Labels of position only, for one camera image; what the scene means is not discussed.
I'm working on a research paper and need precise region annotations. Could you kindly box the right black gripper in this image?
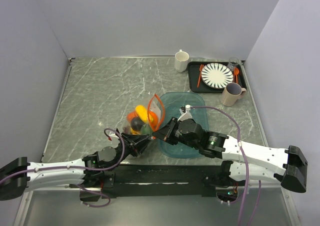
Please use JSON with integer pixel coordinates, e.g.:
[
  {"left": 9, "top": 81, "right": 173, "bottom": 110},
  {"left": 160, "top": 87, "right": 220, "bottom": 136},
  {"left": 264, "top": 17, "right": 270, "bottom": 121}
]
[{"left": 153, "top": 117, "right": 200, "bottom": 150}]

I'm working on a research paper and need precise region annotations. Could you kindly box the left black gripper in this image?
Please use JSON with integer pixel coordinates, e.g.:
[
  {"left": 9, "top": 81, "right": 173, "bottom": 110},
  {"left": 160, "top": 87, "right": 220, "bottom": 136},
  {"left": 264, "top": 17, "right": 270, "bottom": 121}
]
[{"left": 108, "top": 132, "right": 152, "bottom": 171}]

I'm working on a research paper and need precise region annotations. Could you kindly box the smooth orange persimmon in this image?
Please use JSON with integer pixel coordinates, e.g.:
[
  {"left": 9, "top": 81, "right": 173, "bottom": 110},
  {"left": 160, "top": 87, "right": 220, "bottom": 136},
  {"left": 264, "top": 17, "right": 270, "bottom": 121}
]
[{"left": 149, "top": 111, "right": 158, "bottom": 125}]

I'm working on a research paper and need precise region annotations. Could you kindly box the clear zip top bag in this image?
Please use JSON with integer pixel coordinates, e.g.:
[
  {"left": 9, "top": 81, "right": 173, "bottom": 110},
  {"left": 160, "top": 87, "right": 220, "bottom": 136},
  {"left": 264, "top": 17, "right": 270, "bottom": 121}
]
[{"left": 122, "top": 94, "right": 166, "bottom": 140}]

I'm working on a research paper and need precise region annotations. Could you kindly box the orange dried fruit slice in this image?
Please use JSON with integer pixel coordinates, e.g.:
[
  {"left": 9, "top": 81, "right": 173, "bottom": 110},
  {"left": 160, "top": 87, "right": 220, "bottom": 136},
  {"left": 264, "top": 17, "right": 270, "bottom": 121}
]
[{"left": 130, "top": 128, "right": 141, "bottom": 135}]

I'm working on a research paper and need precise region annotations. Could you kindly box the yellow corn cob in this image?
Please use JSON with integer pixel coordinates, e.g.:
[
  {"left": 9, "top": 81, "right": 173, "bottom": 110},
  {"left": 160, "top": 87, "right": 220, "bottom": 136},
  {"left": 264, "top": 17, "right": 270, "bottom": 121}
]
[{"left": 135, "top": 105, "right": 148, "bottom": 123}]

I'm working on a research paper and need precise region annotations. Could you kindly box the dark purple plum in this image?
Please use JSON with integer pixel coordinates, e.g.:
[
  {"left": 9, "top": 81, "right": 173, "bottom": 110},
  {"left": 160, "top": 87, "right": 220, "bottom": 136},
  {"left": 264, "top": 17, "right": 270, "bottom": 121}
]
[{"left": 130, "top": 117, "right": 145, "bottom": 131}]

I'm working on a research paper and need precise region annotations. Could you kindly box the green lime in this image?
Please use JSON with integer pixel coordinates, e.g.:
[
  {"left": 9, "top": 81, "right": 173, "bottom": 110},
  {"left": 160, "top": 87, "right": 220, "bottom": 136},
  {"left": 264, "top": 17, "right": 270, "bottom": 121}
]
[{"left": 140, "top": 125, "right": 153, "bottom": 135}]

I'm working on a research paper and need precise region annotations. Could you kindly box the dark red grape bunch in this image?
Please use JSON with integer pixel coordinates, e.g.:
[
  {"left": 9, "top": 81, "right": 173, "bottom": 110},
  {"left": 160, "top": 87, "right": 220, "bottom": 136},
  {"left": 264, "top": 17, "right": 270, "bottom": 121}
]
[{"left": 122, "top": 126, "right": 131, "bottom": 134}]

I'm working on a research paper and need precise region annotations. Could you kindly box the textured orange tangerine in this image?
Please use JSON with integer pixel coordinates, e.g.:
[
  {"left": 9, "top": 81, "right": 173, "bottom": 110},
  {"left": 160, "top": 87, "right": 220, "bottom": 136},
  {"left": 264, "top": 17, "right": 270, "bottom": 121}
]
[{"left": 126, "top": 111, "right": 138, "bottom": 122}]

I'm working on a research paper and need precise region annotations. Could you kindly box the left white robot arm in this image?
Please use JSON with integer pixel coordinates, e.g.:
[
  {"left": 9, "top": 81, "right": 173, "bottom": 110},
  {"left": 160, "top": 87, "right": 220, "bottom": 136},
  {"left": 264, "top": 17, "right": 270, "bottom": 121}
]
[{"left": 0, "top": 133, "right": 151, "bottom": 201}]

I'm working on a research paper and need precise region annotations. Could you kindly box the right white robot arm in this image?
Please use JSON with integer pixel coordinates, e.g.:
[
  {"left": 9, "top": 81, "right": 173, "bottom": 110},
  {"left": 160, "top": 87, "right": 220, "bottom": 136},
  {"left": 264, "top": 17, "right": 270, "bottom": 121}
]
[{"left": 152, "top": 118, "right": 308, "bottom": 193}]

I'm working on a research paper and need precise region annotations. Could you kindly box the teal plastic food tray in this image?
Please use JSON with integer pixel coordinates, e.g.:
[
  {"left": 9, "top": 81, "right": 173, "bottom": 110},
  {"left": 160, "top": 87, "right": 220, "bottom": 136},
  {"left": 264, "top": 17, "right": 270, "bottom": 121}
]
[{"left": 159, "top": 92, "right": 209, "bottom": 159}]

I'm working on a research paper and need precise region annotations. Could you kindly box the striped white plate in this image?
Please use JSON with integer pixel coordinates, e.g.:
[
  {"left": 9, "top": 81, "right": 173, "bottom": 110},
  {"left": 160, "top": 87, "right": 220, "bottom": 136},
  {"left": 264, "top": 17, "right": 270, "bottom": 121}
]
[{"left": 201, "top": 63, "right": 234, "bottom": 89}]

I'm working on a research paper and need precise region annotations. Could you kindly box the beige mug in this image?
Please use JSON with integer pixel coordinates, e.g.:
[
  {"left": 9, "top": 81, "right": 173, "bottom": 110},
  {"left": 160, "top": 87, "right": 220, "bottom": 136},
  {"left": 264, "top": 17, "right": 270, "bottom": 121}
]
[{"left": 220, "top": 82, "right": 247, "bottom": 107}]

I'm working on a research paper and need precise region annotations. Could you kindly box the orange plastic fork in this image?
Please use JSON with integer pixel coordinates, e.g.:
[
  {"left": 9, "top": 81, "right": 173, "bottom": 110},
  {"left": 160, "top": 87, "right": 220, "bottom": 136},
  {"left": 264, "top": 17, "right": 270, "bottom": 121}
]
[{"left": 197, "top": 64, "right": 204, "bottom": 88}]

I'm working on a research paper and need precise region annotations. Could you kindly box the white ceramic mug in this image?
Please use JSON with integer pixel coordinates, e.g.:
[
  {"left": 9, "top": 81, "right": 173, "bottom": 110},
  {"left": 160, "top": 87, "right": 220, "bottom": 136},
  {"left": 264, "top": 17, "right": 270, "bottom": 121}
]
[{"left": 174, "top": 49, "right": 190, "bottom": 73}]

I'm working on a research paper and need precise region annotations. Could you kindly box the orange plastic spoon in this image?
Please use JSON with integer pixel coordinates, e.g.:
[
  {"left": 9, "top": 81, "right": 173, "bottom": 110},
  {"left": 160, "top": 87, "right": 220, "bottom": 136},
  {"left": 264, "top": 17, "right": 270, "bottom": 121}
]
[{"left": 233, "top": 67, "right": 240, "bottom": 84}]

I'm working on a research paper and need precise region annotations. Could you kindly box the clear drinking glass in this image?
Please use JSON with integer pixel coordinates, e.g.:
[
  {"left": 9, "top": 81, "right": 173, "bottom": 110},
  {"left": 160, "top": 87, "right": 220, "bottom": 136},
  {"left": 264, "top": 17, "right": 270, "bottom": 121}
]
[{"left": 227, "top": 57, "right": 240, "bottom": 72}]

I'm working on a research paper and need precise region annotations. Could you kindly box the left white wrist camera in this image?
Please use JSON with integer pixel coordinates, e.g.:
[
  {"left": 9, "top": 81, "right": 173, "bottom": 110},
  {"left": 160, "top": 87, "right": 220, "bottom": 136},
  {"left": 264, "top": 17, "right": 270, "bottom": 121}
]
[{"left": 107, "top": 133, "right": 119, "bottom": 144}]

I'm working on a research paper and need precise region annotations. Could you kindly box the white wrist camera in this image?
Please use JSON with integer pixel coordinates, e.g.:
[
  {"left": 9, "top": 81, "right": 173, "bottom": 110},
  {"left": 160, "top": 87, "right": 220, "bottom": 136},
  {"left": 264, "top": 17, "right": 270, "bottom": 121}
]
[
  {"left": 107, "top": 133, "right": 119, "bottom": 144},
  {"left": 178, "top": 105, "right": 193, "bottom": 121}
]

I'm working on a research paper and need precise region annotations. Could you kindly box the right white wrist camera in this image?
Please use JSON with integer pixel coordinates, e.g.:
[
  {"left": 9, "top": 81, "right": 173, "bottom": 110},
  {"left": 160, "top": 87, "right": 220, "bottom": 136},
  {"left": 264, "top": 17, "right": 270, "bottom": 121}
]
[{"left": 178, "top": 105, "right": 193, "bottom": 121}]

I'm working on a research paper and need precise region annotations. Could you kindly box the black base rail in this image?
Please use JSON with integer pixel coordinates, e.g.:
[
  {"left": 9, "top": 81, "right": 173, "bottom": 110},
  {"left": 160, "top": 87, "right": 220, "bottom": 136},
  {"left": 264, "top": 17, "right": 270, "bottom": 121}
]
[{"left": 62, "top": 162, "right": 253, "bottom": 198}]

